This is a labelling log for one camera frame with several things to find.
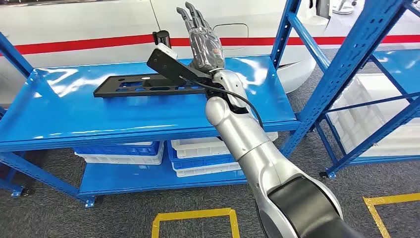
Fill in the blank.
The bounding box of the black plastic license plate frame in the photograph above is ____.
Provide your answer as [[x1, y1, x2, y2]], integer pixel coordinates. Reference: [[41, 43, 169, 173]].
[[93, 73, 210, 98]]

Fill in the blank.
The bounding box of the blue metal shelf rack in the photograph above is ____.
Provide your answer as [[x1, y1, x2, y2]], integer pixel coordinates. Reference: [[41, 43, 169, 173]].
[[0, 0, 415, 208], [315, 0, 420, 179]]

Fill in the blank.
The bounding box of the red barrier belt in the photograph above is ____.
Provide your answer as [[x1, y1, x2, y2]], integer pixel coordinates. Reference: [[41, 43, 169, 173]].
[[0, 34, 155, 57], [170, 34, 420, 47]]

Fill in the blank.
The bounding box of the yellow floor tape square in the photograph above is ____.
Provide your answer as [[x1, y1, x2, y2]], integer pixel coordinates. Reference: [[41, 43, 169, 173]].
[[151, 208, 241, 238], [362, 193, 420, 238]]

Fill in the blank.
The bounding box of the large white plastic crate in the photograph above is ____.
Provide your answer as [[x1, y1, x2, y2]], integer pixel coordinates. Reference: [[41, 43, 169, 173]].
[[328, 73, 420, 158]]

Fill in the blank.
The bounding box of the white car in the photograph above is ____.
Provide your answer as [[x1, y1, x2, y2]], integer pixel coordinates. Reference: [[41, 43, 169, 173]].
[[0, 0, 333, 108]]

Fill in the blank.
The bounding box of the white round stand base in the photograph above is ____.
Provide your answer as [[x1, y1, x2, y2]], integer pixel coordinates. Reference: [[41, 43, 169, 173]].
[[332, 0, 357, 15]]

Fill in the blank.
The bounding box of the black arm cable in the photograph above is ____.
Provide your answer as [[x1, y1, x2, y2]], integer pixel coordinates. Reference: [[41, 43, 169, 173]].
[[178, 75, 265, 129]]

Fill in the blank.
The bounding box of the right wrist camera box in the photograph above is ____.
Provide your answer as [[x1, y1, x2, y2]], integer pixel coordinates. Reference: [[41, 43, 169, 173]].
[[147, 43, 214, 88]]

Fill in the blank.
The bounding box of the black barrier post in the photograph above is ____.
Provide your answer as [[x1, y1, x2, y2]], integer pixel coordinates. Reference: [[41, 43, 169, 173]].
[[152, 30, 172, 50]]

